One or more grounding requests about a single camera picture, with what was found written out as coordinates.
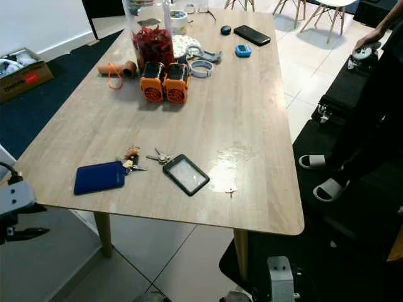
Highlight person hand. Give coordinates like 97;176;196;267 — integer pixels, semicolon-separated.
355;28;388;52

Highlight blue wallet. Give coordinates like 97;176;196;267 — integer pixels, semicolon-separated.
74;161;127;196

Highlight wooden table leg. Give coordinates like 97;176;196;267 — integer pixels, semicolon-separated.
233;228;249;282
93;211;112;259

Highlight dark blue carpet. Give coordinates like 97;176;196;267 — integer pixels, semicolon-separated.
0;31;122;159

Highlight key bunch with brown charm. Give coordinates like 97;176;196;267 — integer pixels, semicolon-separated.
116;146;149;174

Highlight cardboard box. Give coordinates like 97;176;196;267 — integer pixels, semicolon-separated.
0;48;55;103

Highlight black clear card holder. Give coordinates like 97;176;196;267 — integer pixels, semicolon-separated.
162;154;210;197

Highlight brown tube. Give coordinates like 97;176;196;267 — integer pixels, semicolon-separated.
98;60;137;79

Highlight clear jar with red contents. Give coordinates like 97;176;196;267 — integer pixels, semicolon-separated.
123;0;173;71

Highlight white patterned bowl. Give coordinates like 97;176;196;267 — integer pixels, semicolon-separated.
172;35;202;60

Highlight grey metal clamp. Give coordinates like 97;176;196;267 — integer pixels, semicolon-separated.
192;47;223;64

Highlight white cup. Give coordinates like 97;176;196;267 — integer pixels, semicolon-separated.
170;9;188;33

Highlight eyeglasses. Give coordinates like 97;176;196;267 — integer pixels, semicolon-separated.
186;3;218;20

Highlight small blue timer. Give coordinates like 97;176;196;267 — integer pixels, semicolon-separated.
235;43;253;59

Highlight black smartphone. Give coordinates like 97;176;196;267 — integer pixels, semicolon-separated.
233;25;271;47

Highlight grey slipper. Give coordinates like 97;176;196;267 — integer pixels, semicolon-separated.
313;178;344;203
299;154;327;169

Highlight white chair with wooden legs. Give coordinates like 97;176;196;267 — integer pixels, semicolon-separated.
299;0;356;45
225;0;256;11

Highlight person in black clothes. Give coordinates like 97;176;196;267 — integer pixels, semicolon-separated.
327;19;403;184

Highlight silver metal tool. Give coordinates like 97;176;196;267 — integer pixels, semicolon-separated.
346;43;382;70

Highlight black bulky object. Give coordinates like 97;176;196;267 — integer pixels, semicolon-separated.
353;0;392;27

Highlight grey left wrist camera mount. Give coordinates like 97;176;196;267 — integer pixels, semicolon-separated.
0;181;37;224

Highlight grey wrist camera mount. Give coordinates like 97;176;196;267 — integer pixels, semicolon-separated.
266;256;298;302
0;181;37;224

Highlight orange cord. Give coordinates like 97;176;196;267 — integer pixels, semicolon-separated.
107;62;124;89

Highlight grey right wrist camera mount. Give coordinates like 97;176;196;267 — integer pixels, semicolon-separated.
266;256;298;302

